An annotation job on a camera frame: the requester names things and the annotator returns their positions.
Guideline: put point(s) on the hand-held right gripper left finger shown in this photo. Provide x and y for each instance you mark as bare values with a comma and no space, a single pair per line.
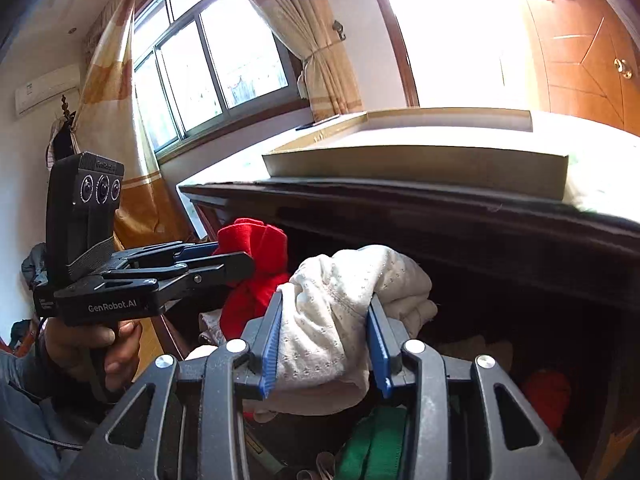
270,347

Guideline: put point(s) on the green underwear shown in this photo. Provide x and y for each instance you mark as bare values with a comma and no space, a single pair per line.
370,445

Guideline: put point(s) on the orange striped curtain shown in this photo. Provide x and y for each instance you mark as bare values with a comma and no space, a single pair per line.
115,110

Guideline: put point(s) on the shallow cardboard box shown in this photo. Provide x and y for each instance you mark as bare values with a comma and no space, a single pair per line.
400,165

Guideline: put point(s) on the person's left hand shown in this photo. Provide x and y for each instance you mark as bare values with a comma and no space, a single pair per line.
65,347

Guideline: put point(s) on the brass door knob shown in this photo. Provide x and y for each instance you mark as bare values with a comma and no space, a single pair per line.
622,67

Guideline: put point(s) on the sliding glass window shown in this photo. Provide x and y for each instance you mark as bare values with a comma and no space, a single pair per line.
210,60

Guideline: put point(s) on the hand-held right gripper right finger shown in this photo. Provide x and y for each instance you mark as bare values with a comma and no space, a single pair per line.
380,355

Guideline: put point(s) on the wooden door frame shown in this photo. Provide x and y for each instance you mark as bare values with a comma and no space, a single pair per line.
395,35

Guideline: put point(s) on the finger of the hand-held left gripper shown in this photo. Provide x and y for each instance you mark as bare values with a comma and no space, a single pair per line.
220,267
195,251

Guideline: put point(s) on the white air conditioner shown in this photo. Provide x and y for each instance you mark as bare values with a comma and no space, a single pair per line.
45,90

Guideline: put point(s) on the light dresser cover cloth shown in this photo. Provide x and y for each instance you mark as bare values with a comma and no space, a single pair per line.
600,170

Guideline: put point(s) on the wooden wardrobe door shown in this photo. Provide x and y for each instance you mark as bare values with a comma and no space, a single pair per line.
585,50

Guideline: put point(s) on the dark wooden dresser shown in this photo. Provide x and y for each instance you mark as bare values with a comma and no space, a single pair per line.
400,210

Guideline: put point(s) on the beige tied curtain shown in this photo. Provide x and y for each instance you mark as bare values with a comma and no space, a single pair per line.
310,35

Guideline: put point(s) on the white dotted underwear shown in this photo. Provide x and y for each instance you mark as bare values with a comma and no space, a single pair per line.
325,310

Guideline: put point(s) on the curtain tieback hook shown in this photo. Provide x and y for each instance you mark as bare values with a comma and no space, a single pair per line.
340,28

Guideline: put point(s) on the hanging clothes on rack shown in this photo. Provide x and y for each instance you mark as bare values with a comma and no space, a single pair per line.
62,140

